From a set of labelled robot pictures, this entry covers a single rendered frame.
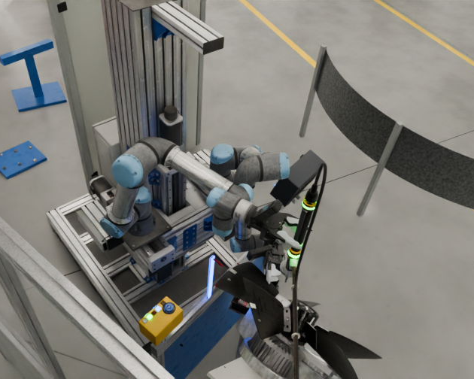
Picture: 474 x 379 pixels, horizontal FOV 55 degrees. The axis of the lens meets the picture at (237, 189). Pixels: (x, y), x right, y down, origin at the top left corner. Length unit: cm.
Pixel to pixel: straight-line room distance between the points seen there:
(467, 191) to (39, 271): 299
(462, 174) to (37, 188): 320
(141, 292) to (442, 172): 217
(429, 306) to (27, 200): 315
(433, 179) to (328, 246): 92
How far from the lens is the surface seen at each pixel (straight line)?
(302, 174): 230
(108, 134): 247
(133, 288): 302
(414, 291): 365
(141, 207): 209
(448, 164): 337
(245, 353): 182
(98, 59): 301
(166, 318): 195
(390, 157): 351
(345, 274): 353
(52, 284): 91
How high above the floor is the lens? 280
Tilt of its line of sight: 46 degrees down
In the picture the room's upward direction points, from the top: 7 degrees clockwise
